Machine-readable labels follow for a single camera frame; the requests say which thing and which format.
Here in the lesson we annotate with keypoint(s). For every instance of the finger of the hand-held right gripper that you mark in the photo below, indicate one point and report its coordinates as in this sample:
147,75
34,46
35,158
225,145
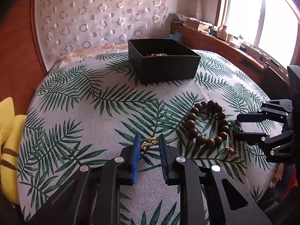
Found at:
250,137
253,117

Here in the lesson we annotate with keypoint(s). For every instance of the white container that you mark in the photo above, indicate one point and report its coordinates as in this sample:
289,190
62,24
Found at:
234,41

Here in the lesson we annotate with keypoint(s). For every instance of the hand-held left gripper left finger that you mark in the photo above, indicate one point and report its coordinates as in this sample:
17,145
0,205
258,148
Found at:
135,159

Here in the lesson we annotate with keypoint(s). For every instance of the brown wooden wardrobe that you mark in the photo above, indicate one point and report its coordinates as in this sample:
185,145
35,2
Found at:
18,63

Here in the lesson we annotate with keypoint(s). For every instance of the small gold pendant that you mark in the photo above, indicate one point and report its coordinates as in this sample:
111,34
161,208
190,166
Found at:
229,151

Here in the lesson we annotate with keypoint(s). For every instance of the cardboard box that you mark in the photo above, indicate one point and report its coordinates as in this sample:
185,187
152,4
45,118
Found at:
198,25

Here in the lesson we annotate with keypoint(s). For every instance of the circle pattern wall curtain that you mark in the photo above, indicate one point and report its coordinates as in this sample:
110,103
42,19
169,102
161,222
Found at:
93,16

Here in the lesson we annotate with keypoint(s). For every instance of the pink jug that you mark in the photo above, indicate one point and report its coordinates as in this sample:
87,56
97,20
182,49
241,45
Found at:
223,32

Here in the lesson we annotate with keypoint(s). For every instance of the long wooden cabinet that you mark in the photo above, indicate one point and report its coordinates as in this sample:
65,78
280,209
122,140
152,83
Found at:
218,49

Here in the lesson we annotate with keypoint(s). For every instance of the person's dark clothing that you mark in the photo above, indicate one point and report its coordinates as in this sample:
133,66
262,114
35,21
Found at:
286,192

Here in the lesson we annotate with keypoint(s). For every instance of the floral blanket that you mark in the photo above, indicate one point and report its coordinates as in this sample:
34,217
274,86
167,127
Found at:
77,55

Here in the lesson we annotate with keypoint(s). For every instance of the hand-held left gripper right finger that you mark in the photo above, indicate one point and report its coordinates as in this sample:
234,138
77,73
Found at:
164,159

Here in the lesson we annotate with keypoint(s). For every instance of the black square box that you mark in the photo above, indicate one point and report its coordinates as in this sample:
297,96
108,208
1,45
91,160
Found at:
168,69

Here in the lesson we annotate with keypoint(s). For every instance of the window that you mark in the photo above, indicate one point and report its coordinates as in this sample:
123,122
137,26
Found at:
262,16

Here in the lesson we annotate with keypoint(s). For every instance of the blue plastic bag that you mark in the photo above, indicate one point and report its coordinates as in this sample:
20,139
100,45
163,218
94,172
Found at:
178,36

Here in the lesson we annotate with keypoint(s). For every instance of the yellow plush toy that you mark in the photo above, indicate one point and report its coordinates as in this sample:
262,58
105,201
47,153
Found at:
11,140

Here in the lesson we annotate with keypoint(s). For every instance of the pale window curtain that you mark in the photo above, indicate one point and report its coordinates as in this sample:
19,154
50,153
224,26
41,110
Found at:
197,0

